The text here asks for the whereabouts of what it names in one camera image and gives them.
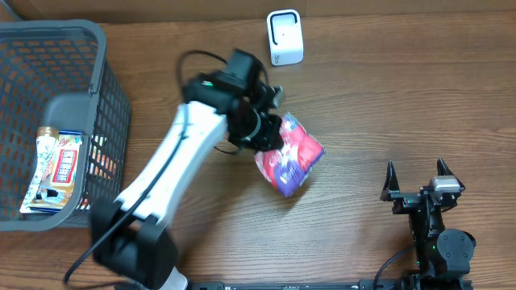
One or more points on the yellow red snack bag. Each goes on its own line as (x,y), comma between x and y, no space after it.
(57,185)

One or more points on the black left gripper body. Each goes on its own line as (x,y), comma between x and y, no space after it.
(255,130)

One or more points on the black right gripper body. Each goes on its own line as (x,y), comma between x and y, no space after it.
(404,203)

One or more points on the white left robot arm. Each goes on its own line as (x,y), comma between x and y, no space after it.
(130,235)

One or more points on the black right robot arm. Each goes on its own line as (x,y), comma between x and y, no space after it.
(443,254)

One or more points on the white barcode scanner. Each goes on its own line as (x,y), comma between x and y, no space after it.
(285,37)

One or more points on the red purple snack packet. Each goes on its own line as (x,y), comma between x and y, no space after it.
(287,168)

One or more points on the grey plastic shopping basket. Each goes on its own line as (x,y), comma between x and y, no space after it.
(56,74)

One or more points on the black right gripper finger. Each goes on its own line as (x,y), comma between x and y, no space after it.
(391,184)
(442,168)

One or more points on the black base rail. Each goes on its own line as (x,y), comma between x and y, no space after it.
(388,284)

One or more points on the white pouch with gold cap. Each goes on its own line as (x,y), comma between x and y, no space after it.
(45,143)

